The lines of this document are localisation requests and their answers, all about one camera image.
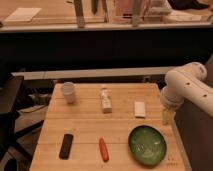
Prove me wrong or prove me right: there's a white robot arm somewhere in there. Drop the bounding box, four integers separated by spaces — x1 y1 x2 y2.
160 62 213 125

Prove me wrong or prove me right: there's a white rectangular sponge block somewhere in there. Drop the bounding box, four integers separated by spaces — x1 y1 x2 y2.
134 101 146 118

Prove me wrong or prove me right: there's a white paper sheet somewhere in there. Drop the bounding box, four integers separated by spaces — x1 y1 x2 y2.
4 8 41 22

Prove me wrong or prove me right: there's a white glue bottle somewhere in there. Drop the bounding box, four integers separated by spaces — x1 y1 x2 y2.
100 88 112 113

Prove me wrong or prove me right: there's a black eraser bar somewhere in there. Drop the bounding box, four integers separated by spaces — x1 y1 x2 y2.
59 134 73 159

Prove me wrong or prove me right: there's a black equipment at left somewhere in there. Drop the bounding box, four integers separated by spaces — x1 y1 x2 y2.
0 76 24 160

